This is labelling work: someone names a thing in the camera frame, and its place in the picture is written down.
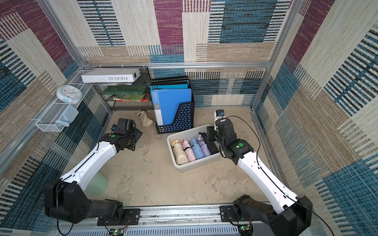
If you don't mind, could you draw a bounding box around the lilac umbrella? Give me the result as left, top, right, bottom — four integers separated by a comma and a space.
197, 133, 211, 157

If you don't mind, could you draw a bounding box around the cream umbrella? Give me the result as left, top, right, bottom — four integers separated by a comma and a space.
138, 110, 153, 127

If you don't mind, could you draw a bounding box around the blue umbrella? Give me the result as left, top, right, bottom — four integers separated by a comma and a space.
190, 138, 205, 160

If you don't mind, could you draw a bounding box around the pale pink umbrella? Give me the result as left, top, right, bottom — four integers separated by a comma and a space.
182, 139, 196, 162

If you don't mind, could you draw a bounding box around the beige umbrella wooden handle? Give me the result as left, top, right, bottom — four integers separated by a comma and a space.
170, 139, 189, 165

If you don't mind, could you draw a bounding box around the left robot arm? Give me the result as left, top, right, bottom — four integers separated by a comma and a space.
44, 119, 143, 224

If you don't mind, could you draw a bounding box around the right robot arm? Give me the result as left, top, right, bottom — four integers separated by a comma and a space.
208, 117, 313, 236

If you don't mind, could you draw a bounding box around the white plastic storage box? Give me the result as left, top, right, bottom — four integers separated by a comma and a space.
166, 124, 221, 173

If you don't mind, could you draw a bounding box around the white FOLIO-02 box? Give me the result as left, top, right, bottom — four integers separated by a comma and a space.
81, 68, 141, 84

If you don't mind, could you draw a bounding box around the black mesh file holder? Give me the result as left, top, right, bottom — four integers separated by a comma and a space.
155, 95, 195, 134

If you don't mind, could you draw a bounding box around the red and green book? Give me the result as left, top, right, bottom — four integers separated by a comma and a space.
112, 94, 150, 102

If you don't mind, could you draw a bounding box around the green book on shelf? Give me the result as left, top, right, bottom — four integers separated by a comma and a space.
102, 85, 147, 95

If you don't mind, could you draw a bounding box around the blue clip file folder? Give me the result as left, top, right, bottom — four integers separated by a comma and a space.
151, 88, 192, 126

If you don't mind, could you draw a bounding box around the teal file folder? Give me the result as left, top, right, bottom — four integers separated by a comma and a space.
150, 80, 189, 90

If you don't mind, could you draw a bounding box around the light blue cloth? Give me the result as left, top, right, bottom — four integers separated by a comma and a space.
56, 105, 79, 128

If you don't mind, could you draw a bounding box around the white round clock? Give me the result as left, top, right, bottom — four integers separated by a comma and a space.
56, 85, 83, 104

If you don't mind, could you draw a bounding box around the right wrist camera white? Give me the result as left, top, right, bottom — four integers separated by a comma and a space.
214, 109, 225, 120

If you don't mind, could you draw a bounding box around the black wire shelf rack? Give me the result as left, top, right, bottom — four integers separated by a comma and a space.
94, 67, 153, 112

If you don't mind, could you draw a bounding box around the white wire wall basket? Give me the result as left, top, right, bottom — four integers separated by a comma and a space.
35, 70, 91, 132

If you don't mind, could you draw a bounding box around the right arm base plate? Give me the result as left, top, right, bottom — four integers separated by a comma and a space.
219, 205, 261, 224

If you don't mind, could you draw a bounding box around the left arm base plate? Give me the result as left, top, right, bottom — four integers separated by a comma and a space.
97, 208, 141, 227

